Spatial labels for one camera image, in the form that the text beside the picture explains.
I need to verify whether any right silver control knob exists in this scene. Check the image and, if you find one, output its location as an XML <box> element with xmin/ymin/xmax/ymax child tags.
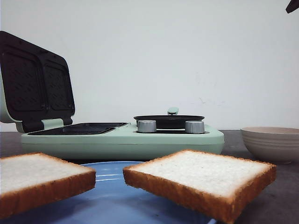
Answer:
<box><xmin>185</xmin><ymin>120</ymin><xmax>205</xmax><ymax>134</ymax></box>

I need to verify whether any left silver control knob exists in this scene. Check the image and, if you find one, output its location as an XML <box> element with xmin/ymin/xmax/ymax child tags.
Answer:
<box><xmin>137</xmin><ymin>120</ymin><xmax>157</xmax><ymax>133</ymax></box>

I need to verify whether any beige ribbed bowl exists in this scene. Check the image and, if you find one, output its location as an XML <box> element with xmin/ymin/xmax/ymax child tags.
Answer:
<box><xmin>241</xmin><ymin>126</ymin><xmax>299</xmax><ymax>163</ymax></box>

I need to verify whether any white bread slice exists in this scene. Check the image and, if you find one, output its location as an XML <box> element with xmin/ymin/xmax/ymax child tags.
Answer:
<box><xmin>0</xmin><ymin>153</ymin><xmax>96</xmax><ymax>219</ymax></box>
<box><xmin>123</xmin><ymin>149</ymin><xmax>276</xmax><ymax>224</ymax></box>

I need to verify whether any silver control knob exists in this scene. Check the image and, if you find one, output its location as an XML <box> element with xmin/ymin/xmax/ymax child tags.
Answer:
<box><xmin>137</xmin><ymin>120</ymin><xmax>157</xmax><ymax>133</ymax></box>
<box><xmin>185</xmin><ymin>120</ymin><xmax>205</xmax><ymax>134</ymax></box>

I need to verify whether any mint green breakfast maker base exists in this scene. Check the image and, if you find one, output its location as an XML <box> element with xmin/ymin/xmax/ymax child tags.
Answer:
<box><xmin>21</xmin><ymin>124</ymin><xmax>225</xmax><ymax>161</ymax></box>

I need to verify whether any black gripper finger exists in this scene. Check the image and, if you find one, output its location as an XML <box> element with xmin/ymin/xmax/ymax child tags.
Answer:
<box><xmin>285</xmin><ymin>0</ymin><xmax>299</xmax><ymax>14</ymax></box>

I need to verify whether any breakfast maker hinged lid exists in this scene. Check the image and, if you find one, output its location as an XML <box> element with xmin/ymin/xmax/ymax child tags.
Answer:
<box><xmin>0</xmin><ymin>31</ymin><xmax>75</xmax><ymax>135</ymax></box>

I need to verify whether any small black frying pan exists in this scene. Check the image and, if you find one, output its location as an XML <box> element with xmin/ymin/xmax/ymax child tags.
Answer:
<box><xmin>134</xmin><ymin>107</ymin><xmax>205</xmax><ymax>129</ymax></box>

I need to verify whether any blue plate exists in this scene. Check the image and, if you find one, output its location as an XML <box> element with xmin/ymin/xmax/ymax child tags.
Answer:
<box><xmin>0</xmin><ymin>161</ymin><xmax>216</xmax><ymax>224</ymax></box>

